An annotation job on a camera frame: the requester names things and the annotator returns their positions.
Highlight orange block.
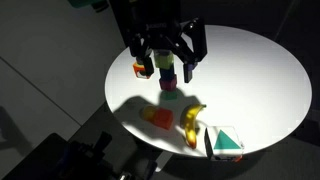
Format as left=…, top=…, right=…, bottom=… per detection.
left=152, top=107, right=175, bottom=131

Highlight orange shape-sorter cube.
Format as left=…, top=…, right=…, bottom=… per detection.
left=132, top=61, right=152, bottom=80

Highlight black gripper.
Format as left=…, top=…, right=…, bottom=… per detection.
left=124, top=11, right=208, bottom=84

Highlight yellow-green block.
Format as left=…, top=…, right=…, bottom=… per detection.
left=153, top=49, right=175, bottom=70

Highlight white table base legs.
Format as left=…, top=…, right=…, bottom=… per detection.
left=154, top=151, right=175, bottom=173

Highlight green block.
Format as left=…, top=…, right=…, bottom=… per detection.
left=159, top=89, right=179, bottom=101

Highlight teal and white carton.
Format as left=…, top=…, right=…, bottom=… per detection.
left=203, top=125, right=245, bottom=164

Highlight teal plastic housing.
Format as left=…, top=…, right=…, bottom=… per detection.
left=67, top=0, right=103, bottom=10

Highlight yellow toy banana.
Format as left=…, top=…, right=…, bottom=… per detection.
left=179, top=103, right=208, bottom=150

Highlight blue block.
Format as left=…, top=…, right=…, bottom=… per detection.
left=158, top=65, right=176, bottom=81

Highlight magenta block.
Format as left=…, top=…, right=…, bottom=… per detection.
left=158, top=74, right=178, bottom=92

